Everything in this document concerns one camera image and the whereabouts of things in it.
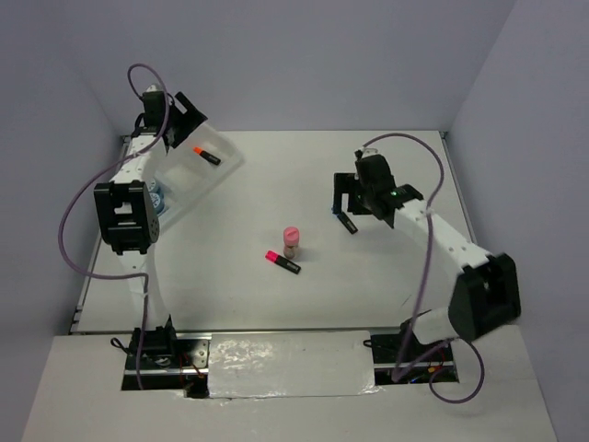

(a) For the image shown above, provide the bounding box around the blue highlighter marker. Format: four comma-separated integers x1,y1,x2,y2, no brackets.
332,208,358,235

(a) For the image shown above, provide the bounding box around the orange highlighter marker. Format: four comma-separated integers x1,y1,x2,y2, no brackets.
193,146,222,166

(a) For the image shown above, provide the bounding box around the blue paint jar with label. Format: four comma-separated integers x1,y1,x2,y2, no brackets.
150,192,166,215

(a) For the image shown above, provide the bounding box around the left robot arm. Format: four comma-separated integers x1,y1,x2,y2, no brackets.
93,86,207,367

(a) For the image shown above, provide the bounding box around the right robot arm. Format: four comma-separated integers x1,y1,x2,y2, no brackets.
332,154,521,360

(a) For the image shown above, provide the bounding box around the white three-compartment plastic tray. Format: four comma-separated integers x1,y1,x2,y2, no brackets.
155,122,244,233

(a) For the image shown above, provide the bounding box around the pink glitter jar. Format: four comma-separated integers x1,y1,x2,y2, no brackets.
283,227,300,261

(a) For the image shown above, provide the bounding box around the pink highlighter marker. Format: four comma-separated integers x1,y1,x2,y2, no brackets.
265,250,301,274

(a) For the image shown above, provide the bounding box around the silver foil cover plate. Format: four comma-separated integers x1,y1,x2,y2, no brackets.
208,331,377,399

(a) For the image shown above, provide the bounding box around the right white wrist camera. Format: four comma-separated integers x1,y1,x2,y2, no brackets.
354,147,379,160

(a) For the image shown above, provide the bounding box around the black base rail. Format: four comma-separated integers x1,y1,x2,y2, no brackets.
121,330,458,400

